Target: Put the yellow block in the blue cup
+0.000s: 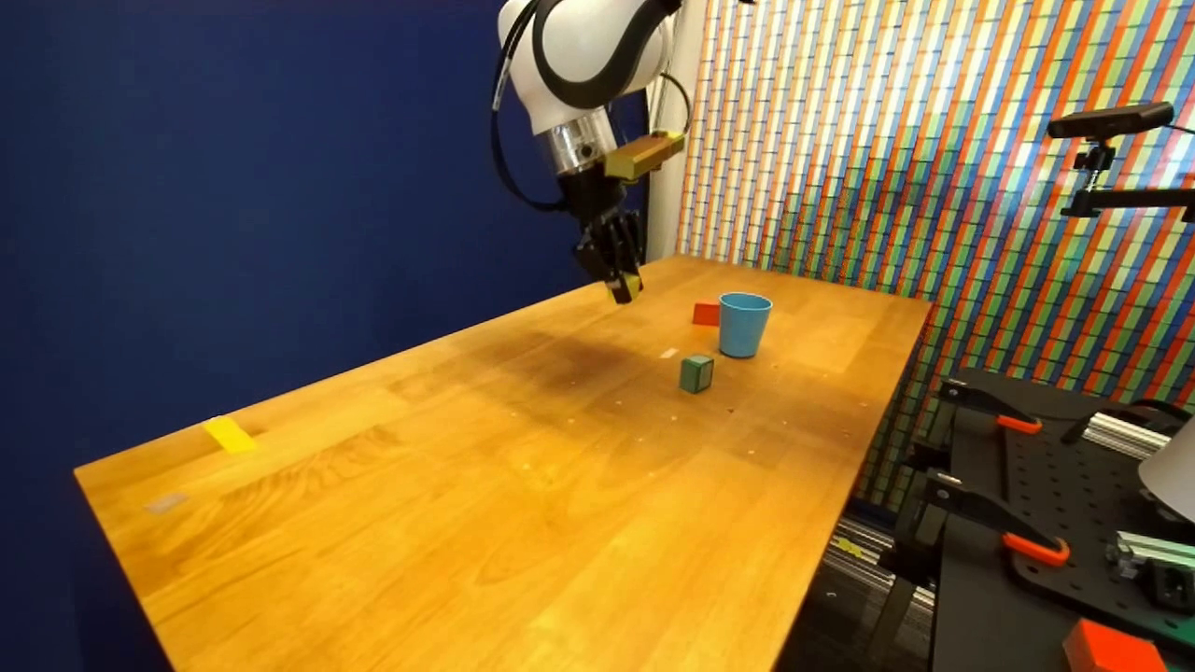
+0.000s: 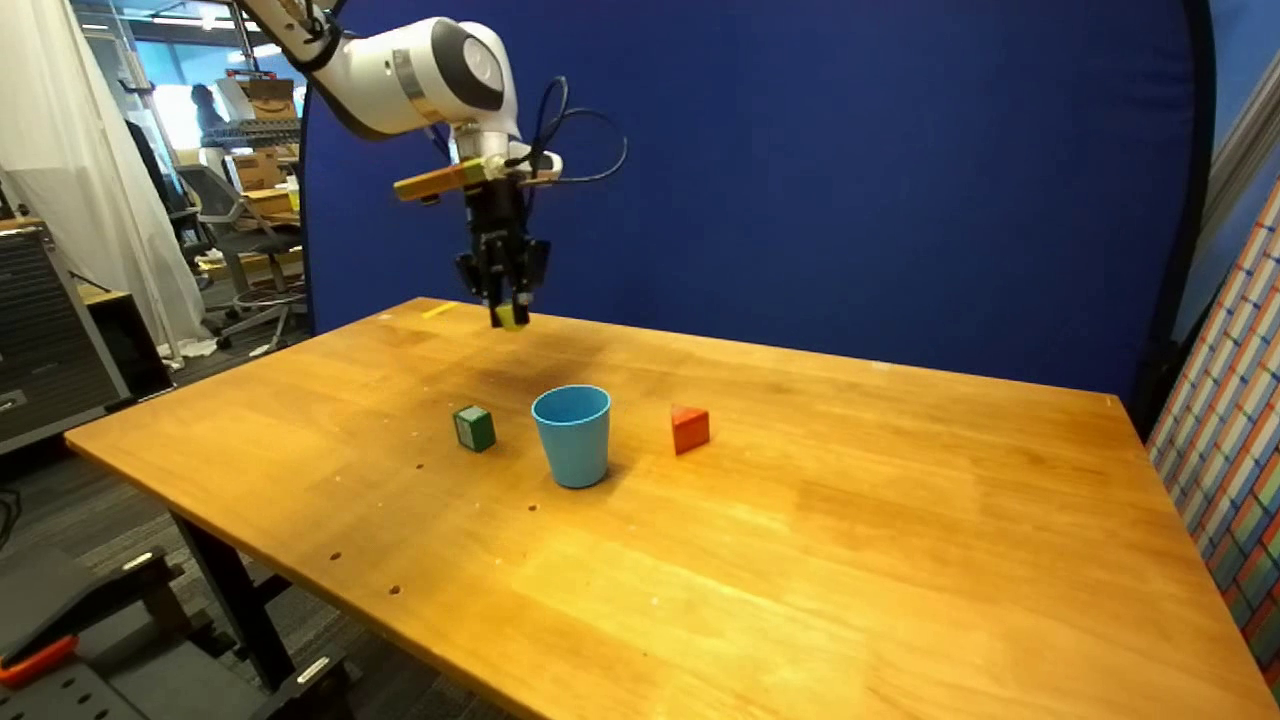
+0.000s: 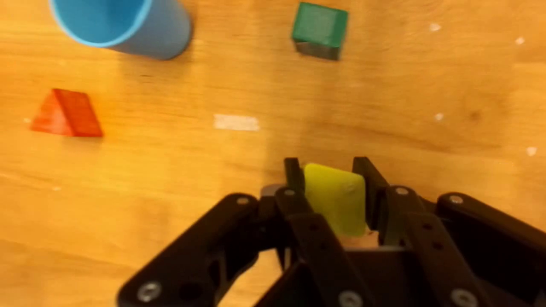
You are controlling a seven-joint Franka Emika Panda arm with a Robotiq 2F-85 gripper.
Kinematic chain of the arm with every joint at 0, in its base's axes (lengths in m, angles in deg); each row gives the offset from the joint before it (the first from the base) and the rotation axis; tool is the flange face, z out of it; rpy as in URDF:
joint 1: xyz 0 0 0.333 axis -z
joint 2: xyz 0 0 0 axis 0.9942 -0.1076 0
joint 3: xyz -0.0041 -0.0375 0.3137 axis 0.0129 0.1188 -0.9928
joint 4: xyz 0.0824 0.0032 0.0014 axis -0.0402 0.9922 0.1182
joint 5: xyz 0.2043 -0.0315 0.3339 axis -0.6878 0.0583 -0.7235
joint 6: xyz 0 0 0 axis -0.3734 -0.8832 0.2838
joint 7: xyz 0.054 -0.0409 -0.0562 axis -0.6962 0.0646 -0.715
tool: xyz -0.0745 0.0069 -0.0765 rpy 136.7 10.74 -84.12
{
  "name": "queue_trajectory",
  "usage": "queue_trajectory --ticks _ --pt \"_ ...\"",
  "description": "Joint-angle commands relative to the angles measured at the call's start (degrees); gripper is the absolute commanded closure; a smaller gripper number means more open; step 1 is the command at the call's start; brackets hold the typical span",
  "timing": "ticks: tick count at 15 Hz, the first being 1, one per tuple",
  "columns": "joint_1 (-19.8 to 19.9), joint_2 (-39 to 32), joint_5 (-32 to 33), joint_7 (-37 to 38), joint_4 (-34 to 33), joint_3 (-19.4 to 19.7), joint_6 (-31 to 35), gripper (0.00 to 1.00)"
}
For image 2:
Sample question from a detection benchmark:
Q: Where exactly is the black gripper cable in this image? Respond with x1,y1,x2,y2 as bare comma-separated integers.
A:
530,72,635,187

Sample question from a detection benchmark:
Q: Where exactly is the black table leg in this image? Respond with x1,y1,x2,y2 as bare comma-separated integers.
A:
167,507,301,696

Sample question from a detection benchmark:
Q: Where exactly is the black equipment cabinet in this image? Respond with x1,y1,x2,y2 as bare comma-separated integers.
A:
0,217,138,460

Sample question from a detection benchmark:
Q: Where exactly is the red wooden block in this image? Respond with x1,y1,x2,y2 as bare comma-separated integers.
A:
668,403,716,460

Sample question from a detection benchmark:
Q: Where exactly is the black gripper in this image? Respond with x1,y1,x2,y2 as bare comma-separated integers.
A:
456,176,557,330

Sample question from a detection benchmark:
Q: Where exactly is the grey office chair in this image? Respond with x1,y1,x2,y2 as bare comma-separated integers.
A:
176,155,311,351

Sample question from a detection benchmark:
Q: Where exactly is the blue fabric backdrop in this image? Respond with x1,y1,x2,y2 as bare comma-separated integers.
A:
298,0,1221,441

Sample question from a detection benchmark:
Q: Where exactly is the blue plastic cup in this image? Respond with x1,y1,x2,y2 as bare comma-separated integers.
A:
530,381,616,493

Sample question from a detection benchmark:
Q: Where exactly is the white curtain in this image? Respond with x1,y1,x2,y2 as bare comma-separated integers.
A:
0,0,222,370

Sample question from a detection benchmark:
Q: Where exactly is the black metal floor frame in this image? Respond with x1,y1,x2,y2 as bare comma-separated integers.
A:
0,539,362,720

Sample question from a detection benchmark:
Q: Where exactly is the wooden wrist mount plate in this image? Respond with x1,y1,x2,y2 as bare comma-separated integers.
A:
394,149,568,209

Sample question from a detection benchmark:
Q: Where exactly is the green wooden block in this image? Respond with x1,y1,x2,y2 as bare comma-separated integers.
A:
453,403,501,455

